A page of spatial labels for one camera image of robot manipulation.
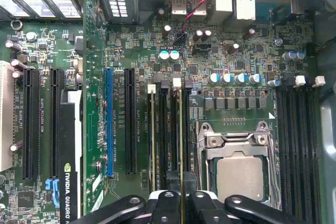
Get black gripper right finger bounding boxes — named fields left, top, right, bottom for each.
left=183, top=171, right=307, bottom=224

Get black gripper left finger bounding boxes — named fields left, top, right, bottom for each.
left=69, top=170, right=182, bottom=224

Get green RAM stick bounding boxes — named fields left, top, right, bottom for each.
left=178, top=87, right=184, bottom=224
left=150, top=91, right=156, bottom=193

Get RAM slot black clips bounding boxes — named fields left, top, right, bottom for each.
left=158, top=81, right=170, bottom=190
left=184, top=79, right=194, bottom=175
left=277, top=73, right=294, bottom=224
left=299, top=84, right=313, bottom=224

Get RAM slot white clips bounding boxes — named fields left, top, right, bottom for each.
left=309, top=76, right=326, bottom=224
left=172, top=77, right=184, bottom=180
left=146, top=84, right=159, bottom=193
left=288, top=76, right=307, bottom=224

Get silver CPU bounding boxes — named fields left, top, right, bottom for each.
left=216, top=157, right=265, bottom=202

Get metal CPU socket cover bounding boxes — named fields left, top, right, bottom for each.
left=204, top=132, right=271, bottom=209

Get black PCIe expansion slot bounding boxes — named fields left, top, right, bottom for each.
left=49, top=68, right=65, bottom=179
left=22, top=68, right=40, bottom=180
left=124, top=68, right=138, bottom=175

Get blue PCIe expansion slot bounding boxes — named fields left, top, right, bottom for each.
left=106, top=68, right=115, bottom=178

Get black Nvidia graphics card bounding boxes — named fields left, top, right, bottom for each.
left=59, top=0, right=107, bottom=224

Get black open PC case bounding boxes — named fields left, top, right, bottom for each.
left=0, top=0, right=336, bottom=224

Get green motherboard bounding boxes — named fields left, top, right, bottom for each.
left=0, top=11, right=322, bottom=224

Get white PCI expansion slot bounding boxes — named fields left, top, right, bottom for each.
left=0, top=60, right=16, bottom=172

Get metal wire locking lever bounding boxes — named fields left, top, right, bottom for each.
left=257, top=121, right=282, bottom=209
left=195, top=123, right=211, bottom=190

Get red black twisted wire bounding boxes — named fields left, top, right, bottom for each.
left=173, top=0, right=288, bottom=51

